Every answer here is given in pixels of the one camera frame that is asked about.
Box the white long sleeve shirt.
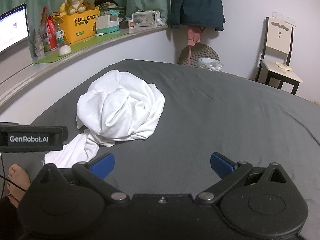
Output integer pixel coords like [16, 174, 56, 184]
[44, 70, 165, 168]

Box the plastic water bottle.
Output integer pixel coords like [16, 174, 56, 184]
[55, 22, 65, 48]

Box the person bare foot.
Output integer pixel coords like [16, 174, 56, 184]
[7, 164, 30, 208]

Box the clear plastic storage box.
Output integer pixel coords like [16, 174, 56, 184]
[132, 10, 158, 27]

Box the white teal small box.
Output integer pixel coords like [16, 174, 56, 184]
[95, 14, 120, 34]

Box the green desk mat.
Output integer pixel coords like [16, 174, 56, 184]
[35, 29, 130, 64]

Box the yellow item on chair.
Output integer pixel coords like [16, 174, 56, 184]
[275, 62, 293, 72]

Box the computer monitor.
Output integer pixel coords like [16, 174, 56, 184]
[0, 3, 29, 53]

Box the cream and black wooden chair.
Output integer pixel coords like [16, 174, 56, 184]
[255, 17, 303, 95]

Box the yellow cardboard box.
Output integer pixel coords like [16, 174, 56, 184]
[61, 9, 100, 43]

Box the pink hanging cloth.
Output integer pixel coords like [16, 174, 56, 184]
[187, 26, 202, 47]

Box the woven grey waste basket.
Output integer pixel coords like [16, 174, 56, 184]
[178, 43, 220, 68]

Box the red snack bag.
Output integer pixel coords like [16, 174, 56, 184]
[39, 7, 57, 52]

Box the dark teal hanging jacket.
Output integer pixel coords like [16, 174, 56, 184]
[167, 0, 226, 31]

